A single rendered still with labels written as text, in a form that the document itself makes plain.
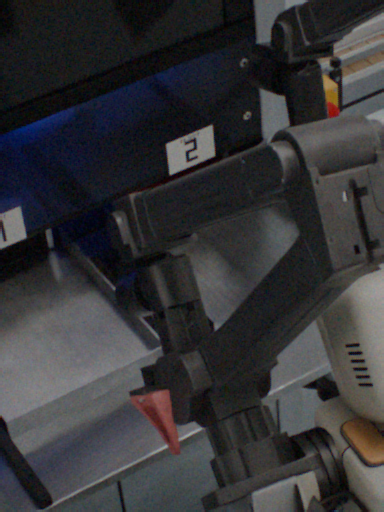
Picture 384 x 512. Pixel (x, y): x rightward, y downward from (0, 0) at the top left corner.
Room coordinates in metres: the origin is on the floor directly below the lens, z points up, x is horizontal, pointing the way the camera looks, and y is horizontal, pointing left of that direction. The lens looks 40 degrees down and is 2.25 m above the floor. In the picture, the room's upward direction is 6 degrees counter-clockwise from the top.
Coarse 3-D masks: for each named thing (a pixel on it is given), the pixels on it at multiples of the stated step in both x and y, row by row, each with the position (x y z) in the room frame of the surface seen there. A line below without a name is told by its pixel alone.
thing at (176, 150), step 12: (204, 132) 1.74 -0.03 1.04; (168, 144) 1.71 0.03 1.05; (180, 144) 1.72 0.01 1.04; (192, 144) 1.73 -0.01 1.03; (204, 144) 1.74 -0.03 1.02; (168, 156) 1.71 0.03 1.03; (180, 156) 1.72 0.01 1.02; (192, 156) 1.73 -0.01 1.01; (204, 156) 1.74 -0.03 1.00; (180, 168) 1.72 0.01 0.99
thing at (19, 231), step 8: (16, 208) 1.59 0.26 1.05; (0, 216) 1.58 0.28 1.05; (8, 216) 1.58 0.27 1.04; (16, 216) 1.59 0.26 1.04; (8, 224) 1.58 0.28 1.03; (16, 224) 1.59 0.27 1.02; (0, 232) 1.57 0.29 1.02; (8, 232) 1.58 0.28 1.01; (16, 232) 1.58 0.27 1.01; (24, 232) 1.59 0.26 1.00; (0, 240) 1.57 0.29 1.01; (8, 240) 1.58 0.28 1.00; (16, 240) 1.58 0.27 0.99
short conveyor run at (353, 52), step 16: (352, 32) 2.12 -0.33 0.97; (368, 32) 2.14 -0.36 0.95; (336, 48) 2.13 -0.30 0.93; (352, 48) 2.13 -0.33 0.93; (368, 48) 2.06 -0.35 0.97; (336, 64) 1.98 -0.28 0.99; (352, 64) 2.07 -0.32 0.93; (368, 64) 2.07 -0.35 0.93; (336, 80) 1.98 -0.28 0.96; (352, 80) 2.02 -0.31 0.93; (368, 80) 2.03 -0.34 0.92; (352, 96) 2.01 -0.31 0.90; (368, 96) 2.03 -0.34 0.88; (352, 112) 2.01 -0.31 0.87; (368, 112) 2.03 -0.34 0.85
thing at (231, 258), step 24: (264, 216) 1.72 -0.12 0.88; (288, 216) 1.71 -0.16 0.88; (216, 240) 1.67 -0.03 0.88; (240, 240) 1.66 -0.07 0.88; (264, 240) 1.66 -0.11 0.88; (288, 240) 1.65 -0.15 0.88; (192, 264) 1.62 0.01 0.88; (216, 264) 1.61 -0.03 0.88; (240, 264) 1.60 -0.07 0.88; (264, 264) 1.60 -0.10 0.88; (216, 288) 1.55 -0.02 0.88; (240, 288) 1.55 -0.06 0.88; (216, 312) 1.50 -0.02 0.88
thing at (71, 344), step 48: (0, 288) 1.61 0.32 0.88; (48, 288) 1.59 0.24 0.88; (96, 288) 1.58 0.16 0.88; (0, 336) 1.49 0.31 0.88; (48, 336) 1.48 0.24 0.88; (96, 336) 1.47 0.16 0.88; (144, 336) 1.46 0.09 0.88; (0, 384) 1.39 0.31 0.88; (48, 384) 1.38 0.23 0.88; (96, 384) 1.35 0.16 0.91
